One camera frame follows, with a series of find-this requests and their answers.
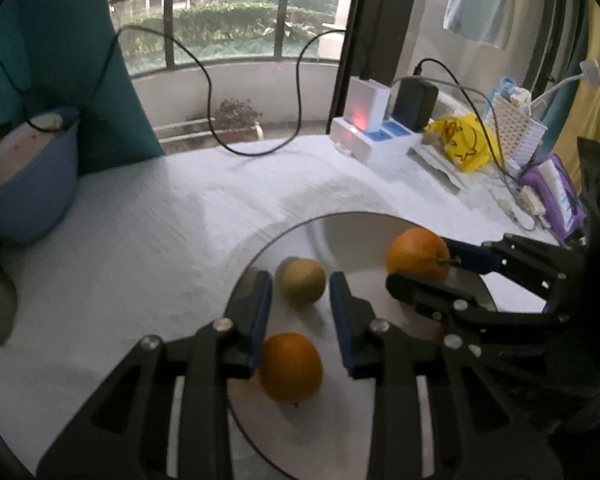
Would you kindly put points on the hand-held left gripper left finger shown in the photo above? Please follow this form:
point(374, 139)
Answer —
point(261, 310)

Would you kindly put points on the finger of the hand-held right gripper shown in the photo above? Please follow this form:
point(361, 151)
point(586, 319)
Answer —
point(472, 256)
point(420, 290)

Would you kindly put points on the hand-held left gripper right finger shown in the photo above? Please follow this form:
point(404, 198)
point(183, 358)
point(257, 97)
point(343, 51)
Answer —
point(341, 310)

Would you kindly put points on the orange with stem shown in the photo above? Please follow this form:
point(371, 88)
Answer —
point(417, 255)

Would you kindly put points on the green-brown kiwi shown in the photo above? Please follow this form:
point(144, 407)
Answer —
point(301, 281)

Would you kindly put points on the round silver metal plate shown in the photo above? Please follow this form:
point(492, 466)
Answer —
point(350, 245)

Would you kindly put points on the white connector bundle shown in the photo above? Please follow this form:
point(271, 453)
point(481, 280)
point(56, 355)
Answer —
point(522, 205)

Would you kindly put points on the purple tissue pack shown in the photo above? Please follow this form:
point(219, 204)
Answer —
point(555, 195)

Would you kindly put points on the yellow duck plastic bag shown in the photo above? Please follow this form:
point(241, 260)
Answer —
point(462, 142)

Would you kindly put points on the white perforated basket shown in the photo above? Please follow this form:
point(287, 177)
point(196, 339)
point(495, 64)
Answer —
point(515, 130)

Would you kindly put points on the white tablecloth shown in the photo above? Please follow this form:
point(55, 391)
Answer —
point(155, 220)

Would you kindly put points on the white charging station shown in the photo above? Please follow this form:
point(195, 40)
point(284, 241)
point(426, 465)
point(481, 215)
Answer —
point(375, 142)

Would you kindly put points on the black power adapter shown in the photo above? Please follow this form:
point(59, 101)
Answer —
point(415, 105)

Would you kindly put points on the blue and white bottle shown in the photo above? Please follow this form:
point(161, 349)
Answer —
point(512, 92)

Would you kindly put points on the potted plant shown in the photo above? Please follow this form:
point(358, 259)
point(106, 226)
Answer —
point(237, 117)

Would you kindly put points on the hanging pale blue cloth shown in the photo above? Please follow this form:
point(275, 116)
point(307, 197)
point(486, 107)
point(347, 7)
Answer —
point(477, 0)

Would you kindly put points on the blue plastic basin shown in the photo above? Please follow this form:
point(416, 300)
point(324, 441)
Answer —
point(27, 180)

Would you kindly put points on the black balcony railing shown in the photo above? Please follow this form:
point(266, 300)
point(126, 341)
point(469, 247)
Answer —
point(225, 25)

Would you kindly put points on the teal curtain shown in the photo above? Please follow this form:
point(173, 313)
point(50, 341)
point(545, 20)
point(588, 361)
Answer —
point(55, 50)

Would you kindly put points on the dark window frame post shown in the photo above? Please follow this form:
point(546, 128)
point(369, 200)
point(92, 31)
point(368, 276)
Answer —
point(370, 25)

